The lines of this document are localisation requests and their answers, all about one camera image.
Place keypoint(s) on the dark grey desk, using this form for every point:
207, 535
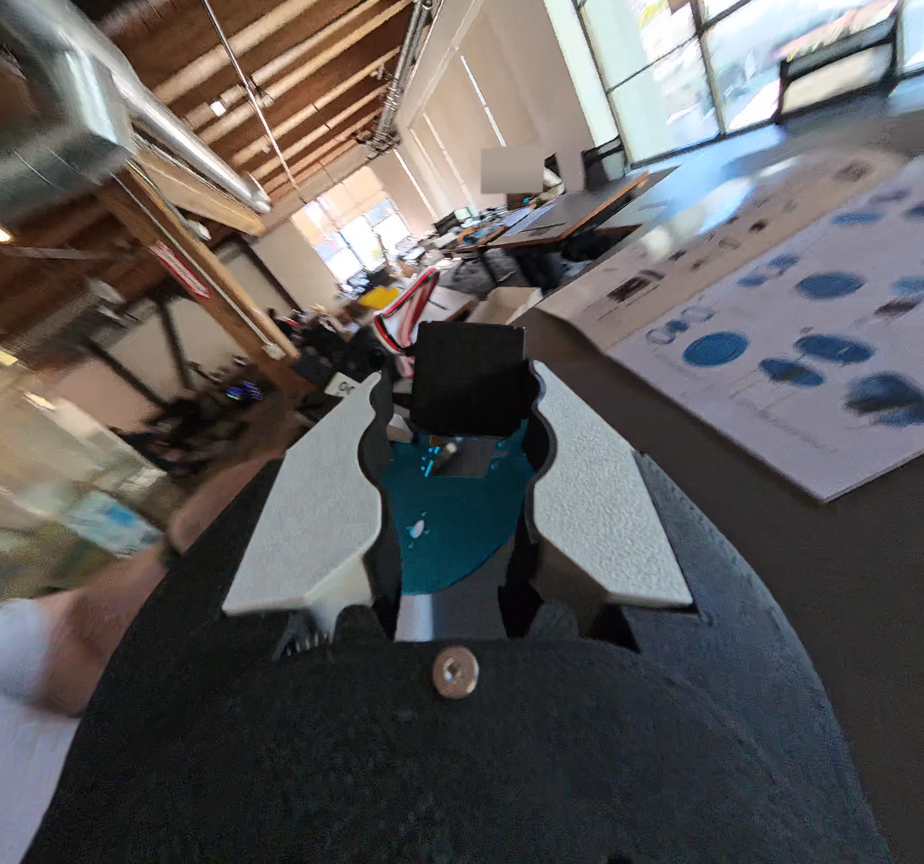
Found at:
830, 589

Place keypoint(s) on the black servo motor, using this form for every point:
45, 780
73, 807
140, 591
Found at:
469, 373

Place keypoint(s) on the black chair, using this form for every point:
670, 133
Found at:
603, 156

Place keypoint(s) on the wooden support post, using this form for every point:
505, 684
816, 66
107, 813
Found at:
216, 286

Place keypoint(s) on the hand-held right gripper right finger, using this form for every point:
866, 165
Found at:
606, 517

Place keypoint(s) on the white cardboard box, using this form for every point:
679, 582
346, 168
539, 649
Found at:
505, 304

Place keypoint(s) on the red wall sign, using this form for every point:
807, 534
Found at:
180, 270

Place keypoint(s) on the small bright window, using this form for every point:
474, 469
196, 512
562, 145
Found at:
354, 236

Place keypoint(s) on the metal air duct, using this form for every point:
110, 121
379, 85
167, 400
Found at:
65, 106

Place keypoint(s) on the blue round plate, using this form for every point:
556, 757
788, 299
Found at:
455, 532

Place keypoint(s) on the person's left forearm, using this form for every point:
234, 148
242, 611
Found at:
108, 611

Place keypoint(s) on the wood-edged table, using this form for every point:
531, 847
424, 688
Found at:
570, 210

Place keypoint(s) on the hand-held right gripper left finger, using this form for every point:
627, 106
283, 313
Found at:
310, 510

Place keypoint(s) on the yellow box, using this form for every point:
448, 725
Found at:
379, 299

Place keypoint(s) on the large glass window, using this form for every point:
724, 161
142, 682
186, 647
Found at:
664, 48

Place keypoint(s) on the metal ceiling pipes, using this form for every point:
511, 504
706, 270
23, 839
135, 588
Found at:
411, 48

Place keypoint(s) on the printed instruction sheet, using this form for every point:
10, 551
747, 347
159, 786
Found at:
722, 301

